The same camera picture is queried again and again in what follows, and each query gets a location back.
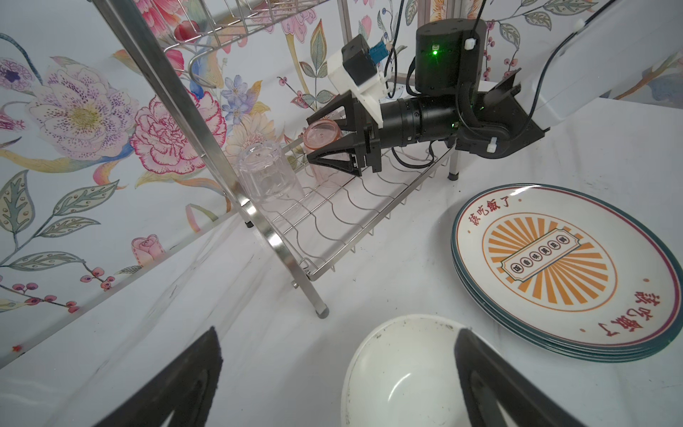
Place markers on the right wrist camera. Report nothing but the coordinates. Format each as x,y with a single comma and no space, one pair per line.
352,69

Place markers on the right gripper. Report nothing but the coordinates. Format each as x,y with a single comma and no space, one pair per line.
405,121

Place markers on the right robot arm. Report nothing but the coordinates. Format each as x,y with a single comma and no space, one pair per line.
618,40

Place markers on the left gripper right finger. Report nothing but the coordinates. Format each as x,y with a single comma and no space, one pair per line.
496,394

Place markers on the orange bowl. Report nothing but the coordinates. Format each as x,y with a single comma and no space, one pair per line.
404,374

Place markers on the pink tinted glass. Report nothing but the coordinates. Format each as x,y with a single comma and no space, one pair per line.
318,135

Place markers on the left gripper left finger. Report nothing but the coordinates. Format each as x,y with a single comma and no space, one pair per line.
181,394

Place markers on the orange patterned plate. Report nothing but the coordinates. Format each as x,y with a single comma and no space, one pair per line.
566,268

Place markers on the chrome two-tier dish rack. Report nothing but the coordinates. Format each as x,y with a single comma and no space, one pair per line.
204,71

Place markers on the clear glass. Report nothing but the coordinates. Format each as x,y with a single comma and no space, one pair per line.
267,175

